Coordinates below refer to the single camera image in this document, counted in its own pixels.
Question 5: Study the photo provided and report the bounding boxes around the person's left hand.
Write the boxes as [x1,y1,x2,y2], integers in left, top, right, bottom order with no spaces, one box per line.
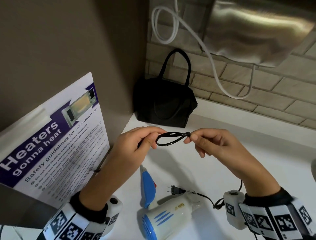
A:
[108,126,167,173]

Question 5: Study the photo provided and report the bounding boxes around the person's right hand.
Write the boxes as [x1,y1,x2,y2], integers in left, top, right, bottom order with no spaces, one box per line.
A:
[183,128,257,177]

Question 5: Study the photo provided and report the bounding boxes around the black fabric bag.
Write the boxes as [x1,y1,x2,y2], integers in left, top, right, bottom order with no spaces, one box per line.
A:
[133,48,198,128]

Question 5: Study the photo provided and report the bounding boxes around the black power cord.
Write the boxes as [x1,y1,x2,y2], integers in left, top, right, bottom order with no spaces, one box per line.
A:
[137,131,244,210]

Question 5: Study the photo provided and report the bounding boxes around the white and blue hair dryer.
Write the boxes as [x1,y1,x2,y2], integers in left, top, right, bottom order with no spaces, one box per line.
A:
[139,164,202,240]

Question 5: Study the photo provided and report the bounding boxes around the person's right forearm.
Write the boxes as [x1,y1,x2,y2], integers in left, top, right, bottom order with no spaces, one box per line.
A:
[233,162,282,198]

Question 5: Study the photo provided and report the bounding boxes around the person's left forearm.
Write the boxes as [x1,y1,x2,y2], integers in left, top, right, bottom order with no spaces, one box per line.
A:
[78,156,135,212]

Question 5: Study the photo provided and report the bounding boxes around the stainless steel hand dryer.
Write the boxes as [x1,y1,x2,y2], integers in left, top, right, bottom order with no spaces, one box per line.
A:
[202,0,316,68]

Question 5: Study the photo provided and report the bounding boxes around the person's light left sleeve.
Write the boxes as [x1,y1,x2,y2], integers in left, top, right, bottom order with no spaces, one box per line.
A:
[0,225,42,240]

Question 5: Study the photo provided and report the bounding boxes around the white and purple microwave poster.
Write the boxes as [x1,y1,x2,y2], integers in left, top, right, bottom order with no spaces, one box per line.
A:
[0,72,110,209]

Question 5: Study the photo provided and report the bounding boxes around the right black wristband with markers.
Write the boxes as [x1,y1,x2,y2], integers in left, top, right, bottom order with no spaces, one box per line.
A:
[238,187,316,240]

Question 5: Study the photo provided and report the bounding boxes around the black wristband with markers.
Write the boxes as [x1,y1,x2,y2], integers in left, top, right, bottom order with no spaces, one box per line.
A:
[37,192,109,240]
[238,187,316,240]

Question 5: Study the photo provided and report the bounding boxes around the left black wristband with markers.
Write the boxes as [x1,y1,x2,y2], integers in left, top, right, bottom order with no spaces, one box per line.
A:
[37,192,109,240]

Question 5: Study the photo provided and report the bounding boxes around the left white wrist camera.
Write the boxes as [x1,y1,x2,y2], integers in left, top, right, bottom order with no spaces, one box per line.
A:
[101,195,123,238]

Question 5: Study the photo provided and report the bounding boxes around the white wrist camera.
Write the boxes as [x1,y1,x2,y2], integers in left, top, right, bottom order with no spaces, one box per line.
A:
[223,190,247,230]
[101,195,123,238]

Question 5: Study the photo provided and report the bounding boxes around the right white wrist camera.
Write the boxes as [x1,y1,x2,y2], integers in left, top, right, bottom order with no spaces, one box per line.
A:
[223,190,247,230]

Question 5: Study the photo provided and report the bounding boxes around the white cable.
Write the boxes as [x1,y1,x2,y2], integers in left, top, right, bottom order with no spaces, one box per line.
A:
[151,0,256,100]

